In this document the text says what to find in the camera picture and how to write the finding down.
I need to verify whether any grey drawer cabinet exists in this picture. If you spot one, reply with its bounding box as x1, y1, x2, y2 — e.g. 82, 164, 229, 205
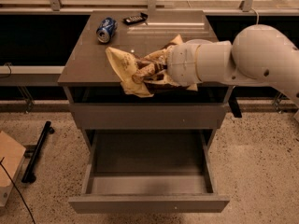
58, 10, 232, 147

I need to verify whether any black metal bar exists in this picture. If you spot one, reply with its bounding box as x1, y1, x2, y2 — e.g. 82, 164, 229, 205
21, 121, 54, 183

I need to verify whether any white cable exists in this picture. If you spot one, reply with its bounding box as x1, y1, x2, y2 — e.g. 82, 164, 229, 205
251, 8, 260, 26

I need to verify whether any black floor cable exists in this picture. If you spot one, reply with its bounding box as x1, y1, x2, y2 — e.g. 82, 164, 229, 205
0, 156, 36, 224

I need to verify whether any blue soda can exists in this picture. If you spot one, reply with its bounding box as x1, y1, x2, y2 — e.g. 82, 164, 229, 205
96, 17, 118, 44

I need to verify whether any brown chip bag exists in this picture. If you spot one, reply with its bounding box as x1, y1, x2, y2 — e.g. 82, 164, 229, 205
105, 34, 199, 99

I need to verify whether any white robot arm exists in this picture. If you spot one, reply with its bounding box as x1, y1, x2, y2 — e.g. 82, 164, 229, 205
133, 24, 299, 106

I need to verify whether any white bowl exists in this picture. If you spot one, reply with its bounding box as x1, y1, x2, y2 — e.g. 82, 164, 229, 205
186, 39, 213, 45

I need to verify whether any open grey middle drawer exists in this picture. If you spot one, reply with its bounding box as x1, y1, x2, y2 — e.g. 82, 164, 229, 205
69, 130, 230, 214

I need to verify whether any black remote control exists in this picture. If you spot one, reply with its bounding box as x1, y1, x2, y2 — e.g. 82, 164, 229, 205
122, 13, 148, 25

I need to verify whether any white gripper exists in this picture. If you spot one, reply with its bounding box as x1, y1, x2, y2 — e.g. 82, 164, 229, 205
132, 43, 200, 87

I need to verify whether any cardboard box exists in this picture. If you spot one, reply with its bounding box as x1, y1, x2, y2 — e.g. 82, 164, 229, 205
0, 131, 25, 208

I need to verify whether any closed grey top drawer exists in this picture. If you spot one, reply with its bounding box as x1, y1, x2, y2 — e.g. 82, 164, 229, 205
70, 104, 226, 130

